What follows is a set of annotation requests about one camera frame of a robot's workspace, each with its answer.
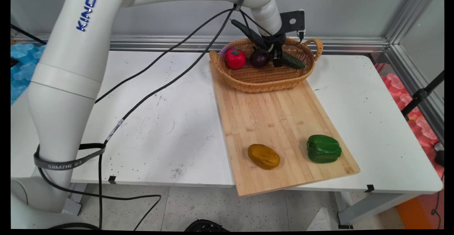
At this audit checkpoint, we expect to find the grey printed base strap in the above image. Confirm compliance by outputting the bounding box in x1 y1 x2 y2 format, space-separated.
34 144 106 170

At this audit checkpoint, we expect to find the long aluminium frame rail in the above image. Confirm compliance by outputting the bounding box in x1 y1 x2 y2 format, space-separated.
11 33 391 55

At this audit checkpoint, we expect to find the red tomato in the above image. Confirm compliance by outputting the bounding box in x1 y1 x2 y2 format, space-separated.
225 48 246 70

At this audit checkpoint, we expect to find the thick black labelled cable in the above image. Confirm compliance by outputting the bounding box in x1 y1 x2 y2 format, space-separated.
98 8 270 229

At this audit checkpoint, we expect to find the blue bubble wrap sheet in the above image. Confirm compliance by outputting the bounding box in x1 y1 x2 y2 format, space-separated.
11 43 46 105

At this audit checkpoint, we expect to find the wooden cutting board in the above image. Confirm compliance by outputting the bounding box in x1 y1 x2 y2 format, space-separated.
209 61 361 197

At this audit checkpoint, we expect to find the narrow white table leg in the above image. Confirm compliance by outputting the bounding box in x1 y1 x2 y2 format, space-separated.
62 184 88 216

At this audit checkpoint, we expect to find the black floor cable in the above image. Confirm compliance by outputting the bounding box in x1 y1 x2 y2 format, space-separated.
37 146 162 230

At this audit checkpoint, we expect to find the dark green cucumber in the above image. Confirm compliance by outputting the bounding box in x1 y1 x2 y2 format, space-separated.
230 19 306 69

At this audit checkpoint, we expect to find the thin black slanted rod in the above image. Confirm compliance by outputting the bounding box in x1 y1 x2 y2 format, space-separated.
11 24 47 46

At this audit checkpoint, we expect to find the black tripod stand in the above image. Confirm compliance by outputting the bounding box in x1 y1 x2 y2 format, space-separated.
401 71 444 122

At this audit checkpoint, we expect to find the brown yellow potato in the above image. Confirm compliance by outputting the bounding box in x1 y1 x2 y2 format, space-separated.
248 144 281 170

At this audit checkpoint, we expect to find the woven wicker basket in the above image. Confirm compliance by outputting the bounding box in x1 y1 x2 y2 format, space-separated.
209 37 324 93

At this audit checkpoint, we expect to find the green bell pepper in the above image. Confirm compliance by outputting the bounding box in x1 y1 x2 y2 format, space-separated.
307 135 342 164

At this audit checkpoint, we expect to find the wide white table leg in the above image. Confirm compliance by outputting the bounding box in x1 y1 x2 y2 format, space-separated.
333 191 423 229

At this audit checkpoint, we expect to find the black wrist camera mount plate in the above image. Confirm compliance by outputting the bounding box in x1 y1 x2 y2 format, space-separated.
279 10 306 40

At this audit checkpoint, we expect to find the red bubble wrap sheet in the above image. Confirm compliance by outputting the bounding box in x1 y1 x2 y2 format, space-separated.
380 63 444 180

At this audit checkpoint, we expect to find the short aluminium frame rail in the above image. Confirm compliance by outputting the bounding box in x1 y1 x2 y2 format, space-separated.
385 44 444 144

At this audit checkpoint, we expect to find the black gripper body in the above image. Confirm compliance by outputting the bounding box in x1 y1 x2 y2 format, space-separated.
261 32 287 53

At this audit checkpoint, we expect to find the black round floor object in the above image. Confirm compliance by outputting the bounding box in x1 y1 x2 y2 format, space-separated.
184 219 229 232

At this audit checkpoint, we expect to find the purple onion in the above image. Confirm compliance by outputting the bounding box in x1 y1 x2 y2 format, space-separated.
249 47 271 69

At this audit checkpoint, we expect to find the small black device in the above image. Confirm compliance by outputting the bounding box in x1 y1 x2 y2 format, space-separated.
433 142 444 167

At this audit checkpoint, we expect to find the thin black cable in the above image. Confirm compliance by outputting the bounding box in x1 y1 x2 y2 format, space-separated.
95 7 305 103

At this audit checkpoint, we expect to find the orange floor panel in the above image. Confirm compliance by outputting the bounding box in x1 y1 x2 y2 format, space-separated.
395 196 436 230

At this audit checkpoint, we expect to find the aluminium frame corner post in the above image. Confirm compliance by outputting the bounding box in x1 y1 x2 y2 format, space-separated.
385 0 442 45

